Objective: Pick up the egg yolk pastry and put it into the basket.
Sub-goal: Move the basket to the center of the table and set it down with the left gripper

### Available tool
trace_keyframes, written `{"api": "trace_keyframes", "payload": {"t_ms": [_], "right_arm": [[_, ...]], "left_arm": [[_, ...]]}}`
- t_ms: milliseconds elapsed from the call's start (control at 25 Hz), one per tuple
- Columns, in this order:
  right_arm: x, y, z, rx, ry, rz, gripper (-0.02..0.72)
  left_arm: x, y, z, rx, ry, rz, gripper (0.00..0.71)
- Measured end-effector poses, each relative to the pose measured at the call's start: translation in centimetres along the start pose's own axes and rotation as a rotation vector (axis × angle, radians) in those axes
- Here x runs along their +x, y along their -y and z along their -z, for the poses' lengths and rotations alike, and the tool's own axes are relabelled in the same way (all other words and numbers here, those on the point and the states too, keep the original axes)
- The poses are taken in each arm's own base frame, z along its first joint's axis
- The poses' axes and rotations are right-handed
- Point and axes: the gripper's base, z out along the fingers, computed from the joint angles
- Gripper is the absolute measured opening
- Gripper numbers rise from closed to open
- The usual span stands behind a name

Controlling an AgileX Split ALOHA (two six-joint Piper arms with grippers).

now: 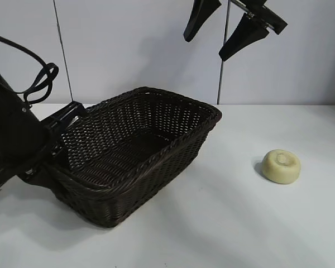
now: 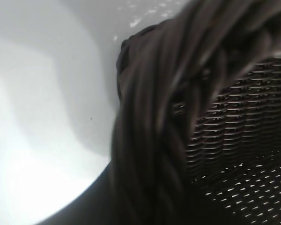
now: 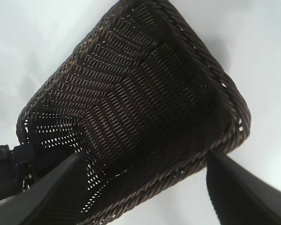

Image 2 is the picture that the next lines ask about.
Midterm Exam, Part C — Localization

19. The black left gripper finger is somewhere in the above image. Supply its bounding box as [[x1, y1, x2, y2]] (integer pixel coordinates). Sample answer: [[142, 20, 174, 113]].
[[37, 161, 114, 225]]

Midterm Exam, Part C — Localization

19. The dark brown wicker basket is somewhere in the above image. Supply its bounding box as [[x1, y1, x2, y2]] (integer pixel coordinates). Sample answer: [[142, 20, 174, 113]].
[[110, 0, 281, 225]]

